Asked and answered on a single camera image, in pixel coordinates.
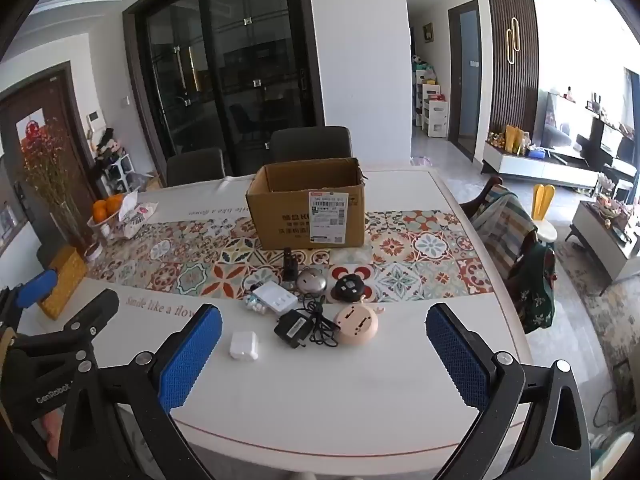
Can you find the striped blanket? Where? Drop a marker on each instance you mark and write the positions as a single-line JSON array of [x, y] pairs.
[[505, 225]]

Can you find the white charger cube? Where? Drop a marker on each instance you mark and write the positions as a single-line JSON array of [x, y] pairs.
[[244, 346]]

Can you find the dark upholstered chair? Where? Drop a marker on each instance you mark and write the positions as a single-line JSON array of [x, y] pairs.
[[310, 144], [195, 167]]

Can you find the patterned tablecloth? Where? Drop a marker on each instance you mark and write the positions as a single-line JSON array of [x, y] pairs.
[[400, 260]]

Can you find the black round device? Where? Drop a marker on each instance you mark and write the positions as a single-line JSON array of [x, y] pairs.
[[349, 290]]

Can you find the pink round device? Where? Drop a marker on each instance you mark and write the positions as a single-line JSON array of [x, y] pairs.
[[356, 324]]

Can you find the hallway door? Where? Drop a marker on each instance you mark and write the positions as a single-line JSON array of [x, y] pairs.
[[467, 75]]

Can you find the vase with dried flowers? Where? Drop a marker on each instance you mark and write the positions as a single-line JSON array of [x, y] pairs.
[[55, 180]]

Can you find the silver egg-shaped device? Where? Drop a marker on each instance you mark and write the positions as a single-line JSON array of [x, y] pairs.
[[311, 282]]

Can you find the person's left hand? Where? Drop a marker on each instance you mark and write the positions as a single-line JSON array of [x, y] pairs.
[[50, 422]]

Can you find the patterned rug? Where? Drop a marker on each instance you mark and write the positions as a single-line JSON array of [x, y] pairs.
[[610, 320]]

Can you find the green floral cloth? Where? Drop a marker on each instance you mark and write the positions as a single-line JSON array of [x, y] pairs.
[[535, 290]]

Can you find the black bike light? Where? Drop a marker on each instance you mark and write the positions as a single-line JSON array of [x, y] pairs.
[[290, 262]]

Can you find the glass sliding door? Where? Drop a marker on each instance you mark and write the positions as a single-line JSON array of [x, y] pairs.
[[225, 70]]

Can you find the coffee table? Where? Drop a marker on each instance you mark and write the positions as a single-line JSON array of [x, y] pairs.
[[600, 245]]

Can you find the rabbit ear stool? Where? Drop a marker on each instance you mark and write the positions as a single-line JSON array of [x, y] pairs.
[[542, 210]]

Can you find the white shoe rack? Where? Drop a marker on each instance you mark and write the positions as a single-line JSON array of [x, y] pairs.
[[117, 167]]

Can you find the red door poster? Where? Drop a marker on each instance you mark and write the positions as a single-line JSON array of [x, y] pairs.
[[31, 127]]

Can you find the small blue white earbuds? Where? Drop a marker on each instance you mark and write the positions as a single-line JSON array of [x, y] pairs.
[[254, 305]]

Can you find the white tv cabinet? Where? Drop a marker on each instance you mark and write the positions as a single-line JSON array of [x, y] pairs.
[[535, 167]]

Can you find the cardboard box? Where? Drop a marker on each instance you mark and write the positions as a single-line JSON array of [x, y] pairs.
[[280, 220]]

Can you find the small round jar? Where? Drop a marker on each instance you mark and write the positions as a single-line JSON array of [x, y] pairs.
[[92, 251]]

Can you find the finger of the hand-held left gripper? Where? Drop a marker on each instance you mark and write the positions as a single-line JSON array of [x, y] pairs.
[[37, 287], [95, 310]]

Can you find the gold wall decoration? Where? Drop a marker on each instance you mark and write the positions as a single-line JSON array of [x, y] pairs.
[[512, 40]]

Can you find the fruit bowl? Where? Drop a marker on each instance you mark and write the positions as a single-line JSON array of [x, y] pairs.
[[102, 225]]

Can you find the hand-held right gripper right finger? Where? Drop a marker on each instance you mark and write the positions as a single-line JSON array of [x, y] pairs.
[[457, 355]]

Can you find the printed plastic bag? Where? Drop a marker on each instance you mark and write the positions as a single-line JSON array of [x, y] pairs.
[[135, 215]]

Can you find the white rectangular device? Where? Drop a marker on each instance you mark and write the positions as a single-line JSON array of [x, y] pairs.
[[275, 298]]

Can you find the white drawer cabinet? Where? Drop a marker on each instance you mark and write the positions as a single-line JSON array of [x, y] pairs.
[[434, 110]]

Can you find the wall intercom panel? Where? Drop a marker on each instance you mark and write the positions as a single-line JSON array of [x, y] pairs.
[[94, 121]]

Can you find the brown entrance door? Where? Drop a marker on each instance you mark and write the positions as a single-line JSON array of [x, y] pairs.
[[55, 110]]

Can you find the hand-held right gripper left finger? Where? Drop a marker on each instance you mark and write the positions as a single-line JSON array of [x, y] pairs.
[[192, 355]]

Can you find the television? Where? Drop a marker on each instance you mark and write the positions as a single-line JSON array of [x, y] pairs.
[[557, 132]]

